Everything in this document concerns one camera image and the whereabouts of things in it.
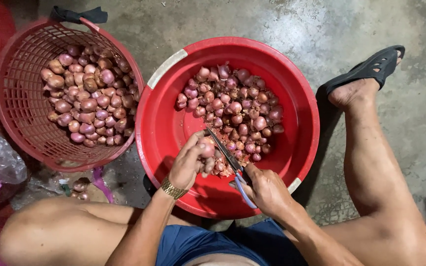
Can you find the person's leg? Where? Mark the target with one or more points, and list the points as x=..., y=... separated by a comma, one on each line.
x=68, y=232
x=379, y=177

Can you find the purple plastic scrap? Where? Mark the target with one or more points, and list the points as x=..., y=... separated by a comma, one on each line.
x=101, y=181

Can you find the black cloth strip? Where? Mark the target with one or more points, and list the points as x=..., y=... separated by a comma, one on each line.
x=78, y=15

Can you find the red plastic basin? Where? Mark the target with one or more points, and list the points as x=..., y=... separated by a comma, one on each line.
x=227, y=127

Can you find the person's left leg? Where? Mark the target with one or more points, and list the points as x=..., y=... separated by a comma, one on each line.
x=68, y=232

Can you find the person's right leg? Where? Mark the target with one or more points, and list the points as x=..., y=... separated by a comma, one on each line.
x=379, y=177

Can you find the red plastic mesh basket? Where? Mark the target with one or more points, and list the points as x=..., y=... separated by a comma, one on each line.
x=67, y=94

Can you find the gold wristwatch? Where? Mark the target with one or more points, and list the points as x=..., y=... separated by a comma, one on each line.
x=172, y=190

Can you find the loose shallot on floor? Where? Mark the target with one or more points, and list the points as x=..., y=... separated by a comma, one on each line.
x=80, y=184

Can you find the black sandal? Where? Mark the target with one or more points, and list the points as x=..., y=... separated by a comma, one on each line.
x=366, y=69

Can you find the single purple shallot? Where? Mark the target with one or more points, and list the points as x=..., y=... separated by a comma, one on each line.
x=207, y=147

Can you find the person's left hand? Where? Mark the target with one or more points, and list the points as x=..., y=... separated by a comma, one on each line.
x=183, y=168

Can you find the blue shorts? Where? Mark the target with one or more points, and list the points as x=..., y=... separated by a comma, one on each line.
x=231, y=244

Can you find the heap of shallots in basket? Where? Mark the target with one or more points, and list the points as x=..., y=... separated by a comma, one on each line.
x=89, y=96

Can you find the pile of shallots in basin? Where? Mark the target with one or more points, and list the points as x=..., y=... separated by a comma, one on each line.
x=235, y=107

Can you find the person's right hand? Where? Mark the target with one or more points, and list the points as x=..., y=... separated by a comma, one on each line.
x=268, y=190

